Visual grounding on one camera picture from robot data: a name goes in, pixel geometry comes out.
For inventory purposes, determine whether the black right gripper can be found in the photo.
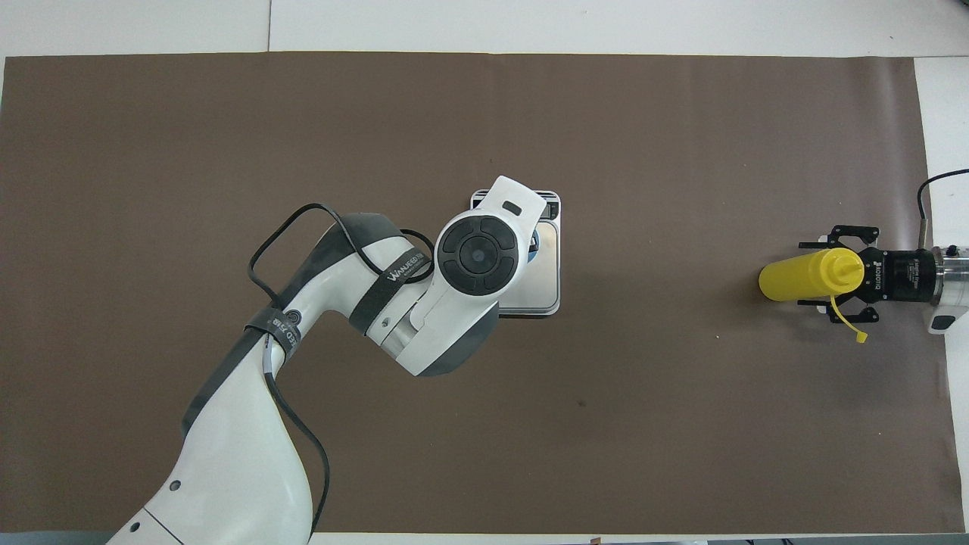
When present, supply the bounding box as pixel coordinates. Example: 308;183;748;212
799;225;939;325

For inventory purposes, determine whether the yellow squeeze bottle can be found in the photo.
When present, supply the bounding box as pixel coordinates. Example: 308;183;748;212
759;248;869;344

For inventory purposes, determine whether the silver digital kitchen scale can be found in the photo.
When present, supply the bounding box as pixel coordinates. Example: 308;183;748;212
469;189;562;319

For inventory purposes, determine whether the brown table mat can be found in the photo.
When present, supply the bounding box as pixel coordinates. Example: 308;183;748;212
0;51;968;535

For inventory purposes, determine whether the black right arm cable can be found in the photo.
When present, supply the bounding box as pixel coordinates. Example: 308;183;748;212
918;168;969;251

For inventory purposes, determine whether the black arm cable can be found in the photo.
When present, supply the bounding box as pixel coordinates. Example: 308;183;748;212
248;203;436;534
918;168;969;251

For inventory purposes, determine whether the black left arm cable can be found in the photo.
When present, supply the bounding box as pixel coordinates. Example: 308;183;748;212
248;203;436;534

